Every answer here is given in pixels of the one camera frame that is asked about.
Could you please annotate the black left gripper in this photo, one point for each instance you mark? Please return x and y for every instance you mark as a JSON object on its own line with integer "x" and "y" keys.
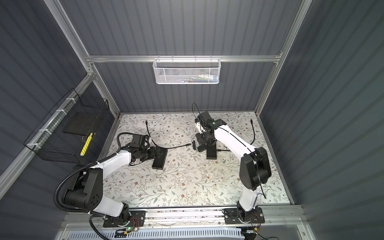
{"x": 152, "y": 154}

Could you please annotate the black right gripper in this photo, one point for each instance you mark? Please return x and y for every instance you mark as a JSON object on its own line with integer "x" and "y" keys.
{"x": 200, "y": 141}

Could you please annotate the black power adapter with cable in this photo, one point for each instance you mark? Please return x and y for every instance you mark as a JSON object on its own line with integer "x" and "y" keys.
{"x": 225, "y": 150}

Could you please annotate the black network switch box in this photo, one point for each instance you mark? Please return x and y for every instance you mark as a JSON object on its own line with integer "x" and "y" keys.
{"x": 211, "y": 155}

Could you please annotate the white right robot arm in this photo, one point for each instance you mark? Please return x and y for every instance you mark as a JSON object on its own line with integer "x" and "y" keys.
{"x": 255, "y": 169}

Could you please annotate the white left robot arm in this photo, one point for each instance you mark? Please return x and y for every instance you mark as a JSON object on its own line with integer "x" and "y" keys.
{"x": 82, "y": 190}

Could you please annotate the long black power brick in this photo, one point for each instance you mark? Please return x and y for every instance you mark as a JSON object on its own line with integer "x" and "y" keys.
{"x": 158, "y": 164}

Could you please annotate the items in white basket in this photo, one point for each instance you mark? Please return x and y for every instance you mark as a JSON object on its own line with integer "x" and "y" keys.
{"x": 206, "y": 78}

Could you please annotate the yellow striped tool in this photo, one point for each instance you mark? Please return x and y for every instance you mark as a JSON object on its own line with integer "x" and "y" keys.
{"x": 86, "y": 145}

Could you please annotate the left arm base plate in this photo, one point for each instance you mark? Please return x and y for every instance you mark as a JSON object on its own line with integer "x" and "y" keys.
{"x": 130, "y": 219}

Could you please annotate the white wire mesh basket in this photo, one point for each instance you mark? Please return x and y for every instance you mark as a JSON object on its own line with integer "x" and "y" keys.
{"x": 168, "y": 71}

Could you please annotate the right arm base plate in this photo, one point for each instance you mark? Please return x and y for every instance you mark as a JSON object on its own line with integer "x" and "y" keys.
{"x": 237, "y": 216}

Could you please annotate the black wire wall basket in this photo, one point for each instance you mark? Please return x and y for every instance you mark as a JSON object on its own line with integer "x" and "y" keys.
{"x": 62, "y": 138}

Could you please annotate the white slotted cable duct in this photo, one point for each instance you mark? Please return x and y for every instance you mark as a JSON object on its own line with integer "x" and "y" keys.
{"x": 176, "y": 234}

